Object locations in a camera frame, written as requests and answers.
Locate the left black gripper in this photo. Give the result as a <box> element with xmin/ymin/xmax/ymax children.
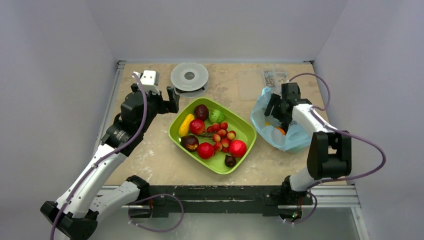
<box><xmin>131</xmin><ymin>83</ymin><xmax>179</xmax><ymax>133</ymax></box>

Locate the light blue plastic bag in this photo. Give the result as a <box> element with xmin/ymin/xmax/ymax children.
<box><xmin>250</xmin><ymin>87</ymin><xmax>312</xmax><ymax>153</ymax></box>

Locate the red fake peach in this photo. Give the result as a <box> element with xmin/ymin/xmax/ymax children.
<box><xmin>189</xmin><ymin>119</ymin><xmax>206</xmax><ymax>135</ymax></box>

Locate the dark red yellow fake fruit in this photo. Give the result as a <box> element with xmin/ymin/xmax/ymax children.
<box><xmin>180</xmin><ymin>135</ymin><xmax>200</xmax><ymax>153</ymax></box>

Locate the red fake pomegranate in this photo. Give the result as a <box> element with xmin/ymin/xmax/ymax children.
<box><xmin>197</xmin><ymin>142</ymin><xmax>215</xmax><ymax>160</ymax></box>

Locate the red fake apple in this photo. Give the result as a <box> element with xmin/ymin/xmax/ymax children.
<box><xmin>228</xmin><ymin>139</ymin><xmax>247</xmax><ymax>158</ymax></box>

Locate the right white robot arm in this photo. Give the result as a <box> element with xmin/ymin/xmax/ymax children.
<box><xmin>264</xmin><ymin>82</ymin><xmax>352</xmax><ymax>204</ymax></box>

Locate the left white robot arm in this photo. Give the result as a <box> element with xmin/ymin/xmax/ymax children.
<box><xmin>40</xmin><ymin>83</ymin><xmax>180</xmax><ymax>240</ymax></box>

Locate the yellow fake corn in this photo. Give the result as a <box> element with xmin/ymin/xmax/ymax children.
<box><xmin>178</xmin><ymin>113</ymin><xmax>195</xmax><ymax>137</ymax></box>

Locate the dark red fake mango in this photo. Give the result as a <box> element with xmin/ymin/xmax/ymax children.
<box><xmin>194</xmin><ymin>104</ymin><xmax>210</xmax><ymax>121</ymax></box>

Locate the orange fake fruit in bag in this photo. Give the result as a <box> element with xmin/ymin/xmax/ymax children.
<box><xmin>277</xmin><ymin>127</ymin><xmax>286</xmax><ymax>136</ymax></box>

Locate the green fake cabbage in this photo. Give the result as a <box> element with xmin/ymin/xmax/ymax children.
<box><xmin>208</xmin><ymin>109</ymin><xmax>225</xmax><ymax>124</ymax></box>

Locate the red fake cherry bunch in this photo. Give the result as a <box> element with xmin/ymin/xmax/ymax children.
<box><xmin>200</xmin><ymin>121</ymin><xmax>237</xmax><ymax>153</ymax></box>

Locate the dark brown fake fig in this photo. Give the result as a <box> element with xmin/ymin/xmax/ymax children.
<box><xmin>224</xmin><ymin>155</ymin><xmax>237</xmax><ymax>168</ymax></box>

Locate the clear screw organizer box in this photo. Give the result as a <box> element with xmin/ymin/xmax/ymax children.
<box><xmin>236</xmin><ymin>67</ymin><xmax>289</xmax><ymax>101</ymax></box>

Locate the white filament spool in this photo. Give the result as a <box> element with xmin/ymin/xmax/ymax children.
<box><xmin>170</xmin><ymin>62</ymin><xmax>209</xmax><ymax>98</ymax></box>

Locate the green plastic tray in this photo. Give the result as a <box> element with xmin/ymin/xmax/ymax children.
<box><xmin>168</xmin><ymin>97</ymin><xmax>257</xmax><ymax>175</ymax></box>

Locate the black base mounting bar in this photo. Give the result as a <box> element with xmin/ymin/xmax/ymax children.
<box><xmin>128</xmin><ymin>185</ymin><xmax>314</xmax><ymax>219</ymax></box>

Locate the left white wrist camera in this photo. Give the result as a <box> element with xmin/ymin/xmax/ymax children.
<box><xmin>140</xmin><ymin>70</ymin><xmax>160</xmax><ymax>95</ymax></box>

